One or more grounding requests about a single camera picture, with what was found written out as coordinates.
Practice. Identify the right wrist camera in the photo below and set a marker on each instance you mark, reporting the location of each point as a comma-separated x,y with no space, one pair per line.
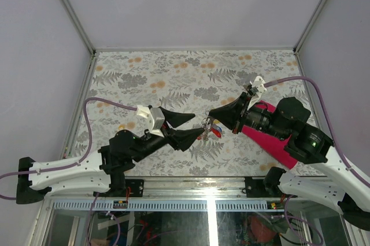
255,90

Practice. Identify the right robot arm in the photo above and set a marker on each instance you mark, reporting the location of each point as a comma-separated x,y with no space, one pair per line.
307,144

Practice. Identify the pink cloth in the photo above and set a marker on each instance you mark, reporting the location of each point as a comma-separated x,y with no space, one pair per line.
272,145

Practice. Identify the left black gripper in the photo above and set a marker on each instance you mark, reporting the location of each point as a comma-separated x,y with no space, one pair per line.
180,140

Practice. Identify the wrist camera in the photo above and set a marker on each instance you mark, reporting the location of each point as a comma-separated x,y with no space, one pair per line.
255,90
154,117

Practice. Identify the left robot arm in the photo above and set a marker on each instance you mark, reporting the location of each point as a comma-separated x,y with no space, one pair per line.
101,172

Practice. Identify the key bunch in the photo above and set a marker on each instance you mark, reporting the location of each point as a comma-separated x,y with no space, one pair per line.
210,127

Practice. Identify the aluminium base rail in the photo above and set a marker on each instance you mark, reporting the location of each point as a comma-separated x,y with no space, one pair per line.
180,194

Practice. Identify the floral table mat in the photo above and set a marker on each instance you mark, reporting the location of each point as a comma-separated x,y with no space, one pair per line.
186,82

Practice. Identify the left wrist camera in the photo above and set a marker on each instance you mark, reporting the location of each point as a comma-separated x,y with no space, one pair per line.
154,117

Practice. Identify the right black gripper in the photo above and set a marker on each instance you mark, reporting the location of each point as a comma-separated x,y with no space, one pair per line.
229,114

